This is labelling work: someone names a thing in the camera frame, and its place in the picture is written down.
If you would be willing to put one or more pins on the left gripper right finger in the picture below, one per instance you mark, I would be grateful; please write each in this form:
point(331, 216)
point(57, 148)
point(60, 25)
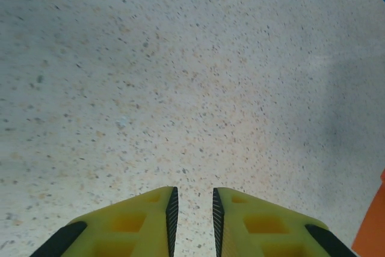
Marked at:
point(264, 233)

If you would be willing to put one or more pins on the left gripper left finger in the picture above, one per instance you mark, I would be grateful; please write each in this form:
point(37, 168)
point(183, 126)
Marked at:
point(126, 233)

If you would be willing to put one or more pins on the orange paper sheet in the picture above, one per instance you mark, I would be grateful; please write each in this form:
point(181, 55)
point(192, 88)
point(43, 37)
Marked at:
point(373, 224)

